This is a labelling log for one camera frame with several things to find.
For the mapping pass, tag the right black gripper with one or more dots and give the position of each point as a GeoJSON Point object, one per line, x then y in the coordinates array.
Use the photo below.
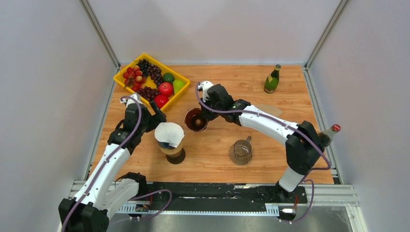
{"type": "Point", "coordinates": [208, 115]}

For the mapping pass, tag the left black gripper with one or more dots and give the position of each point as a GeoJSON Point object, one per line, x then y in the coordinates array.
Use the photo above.
{"type": "Point", "coordinates": [156, 119]}

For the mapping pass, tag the white paper coffee filter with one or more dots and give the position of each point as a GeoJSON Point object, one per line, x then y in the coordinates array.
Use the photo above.
{"type": "Point", "coordinates": [169, 132]}

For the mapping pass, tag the amber glass dripper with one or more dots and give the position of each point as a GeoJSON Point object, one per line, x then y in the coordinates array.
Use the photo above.
{"type": "Point", "coordinates": [195, 121]}

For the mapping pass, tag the wooden ring dripper holder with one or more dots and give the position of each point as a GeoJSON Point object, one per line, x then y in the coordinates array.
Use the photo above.
{"type": "Point", "coordinates": [173, 152]}

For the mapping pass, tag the brown paper coffee filter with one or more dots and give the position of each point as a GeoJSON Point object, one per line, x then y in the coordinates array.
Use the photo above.
{"type": "Point", "coordinates": [270, 109]}

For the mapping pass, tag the blue ribbed glass dripper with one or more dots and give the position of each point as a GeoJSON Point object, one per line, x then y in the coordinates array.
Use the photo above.
{"type": "Point", "coordinates": [170, 146]}

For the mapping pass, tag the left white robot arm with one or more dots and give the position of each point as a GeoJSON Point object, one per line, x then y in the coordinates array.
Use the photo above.
{"type": "Point", "coordinates": [93, 206]}

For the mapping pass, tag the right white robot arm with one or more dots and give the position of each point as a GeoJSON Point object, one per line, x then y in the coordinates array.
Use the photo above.
{"type": "Point", "coordinates": [302, 143]}

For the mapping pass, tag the brown coffee server pot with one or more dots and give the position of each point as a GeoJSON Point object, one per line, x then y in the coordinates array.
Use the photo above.
{"type": "Point", "coordinates": [177, 158]}

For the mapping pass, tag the red tomato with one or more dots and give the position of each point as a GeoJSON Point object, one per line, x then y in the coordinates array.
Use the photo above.
{"type": "Point", "coordinates": [161, 100]}

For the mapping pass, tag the small dark grape bunch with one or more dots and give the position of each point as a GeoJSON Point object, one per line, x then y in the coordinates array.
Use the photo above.
{"type": "Point", "coordinates": [148, 93]}

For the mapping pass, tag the red apple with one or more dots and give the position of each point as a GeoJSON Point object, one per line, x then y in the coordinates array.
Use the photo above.
{"type": "Point", "coordinates": [166, 89]}

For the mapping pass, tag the green pear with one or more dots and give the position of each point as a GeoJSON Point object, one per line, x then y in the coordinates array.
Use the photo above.
{"type": "Point", "coordinates": [178, 85]}

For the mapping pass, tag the green lime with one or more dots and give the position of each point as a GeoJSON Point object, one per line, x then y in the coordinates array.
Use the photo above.
{"type": "Point", "coordinates": [168, 77]}

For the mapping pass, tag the dark purple grape bunch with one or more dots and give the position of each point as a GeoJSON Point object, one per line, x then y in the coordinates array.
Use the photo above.
{"type": "Point", "coordinates": [150, 70]}

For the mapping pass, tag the yellow plastic fruit tray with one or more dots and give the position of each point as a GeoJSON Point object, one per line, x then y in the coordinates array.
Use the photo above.
{"type": "Point", "coordinates": [118, 78]}

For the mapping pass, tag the green glass bottle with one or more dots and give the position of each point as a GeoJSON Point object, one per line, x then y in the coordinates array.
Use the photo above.
{"type": "Point", "coordinates": [272, 80]}

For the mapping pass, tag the clear ribbed glass pitcher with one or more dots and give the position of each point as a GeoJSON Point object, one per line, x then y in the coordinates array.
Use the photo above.
{"type": "Point", "coordinates": [240, 152]}

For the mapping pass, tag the cola bottle red cap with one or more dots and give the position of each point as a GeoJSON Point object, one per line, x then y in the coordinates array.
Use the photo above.
{"type": "Point", "coordinates": [327, 136]}

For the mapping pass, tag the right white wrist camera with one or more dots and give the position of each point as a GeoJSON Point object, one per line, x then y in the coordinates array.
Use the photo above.
{"type": "Point", "coordinates": [203, 87]}

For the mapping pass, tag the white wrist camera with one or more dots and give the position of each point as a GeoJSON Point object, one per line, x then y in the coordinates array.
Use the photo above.
{"type": "Point", "coordinates": [132, 99]}
{"type": "Point", "coordinates": [203, 87]}

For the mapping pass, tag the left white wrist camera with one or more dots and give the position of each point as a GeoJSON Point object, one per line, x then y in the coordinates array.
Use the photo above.
{"type": "Point", "coordinates": [132, 99]}

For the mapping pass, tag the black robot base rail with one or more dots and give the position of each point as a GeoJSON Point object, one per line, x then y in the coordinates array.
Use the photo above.
{"type": "Point", "coordinates": [217, 198]}

